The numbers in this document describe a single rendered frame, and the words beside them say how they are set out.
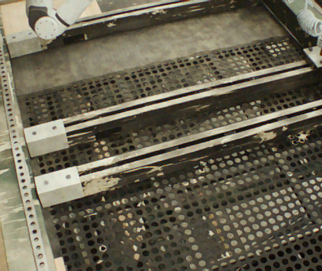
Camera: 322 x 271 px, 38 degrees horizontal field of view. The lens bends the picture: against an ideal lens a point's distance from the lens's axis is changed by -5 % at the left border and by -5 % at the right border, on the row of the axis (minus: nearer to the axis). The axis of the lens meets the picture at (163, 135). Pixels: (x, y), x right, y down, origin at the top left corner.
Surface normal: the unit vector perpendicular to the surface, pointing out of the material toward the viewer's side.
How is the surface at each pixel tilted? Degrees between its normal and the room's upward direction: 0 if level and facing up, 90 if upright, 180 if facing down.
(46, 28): 90
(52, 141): 90
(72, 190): 90
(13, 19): 57
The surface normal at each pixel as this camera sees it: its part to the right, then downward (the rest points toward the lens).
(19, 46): 0.34, 0.70
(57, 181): 0.00, -0.66
